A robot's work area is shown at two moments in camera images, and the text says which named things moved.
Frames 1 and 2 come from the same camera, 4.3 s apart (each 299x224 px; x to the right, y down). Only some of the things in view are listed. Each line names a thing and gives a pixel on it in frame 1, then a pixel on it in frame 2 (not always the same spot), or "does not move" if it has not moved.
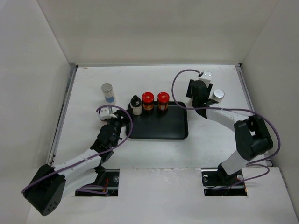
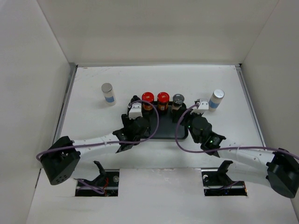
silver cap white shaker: x=217 y=95 does not move
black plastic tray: x=172 y=125 does not move
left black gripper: x=126 y=120 → x=127 y=121
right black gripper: x=188 y=93 → x=176 y=114
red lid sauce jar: x=163 y=99 does not move
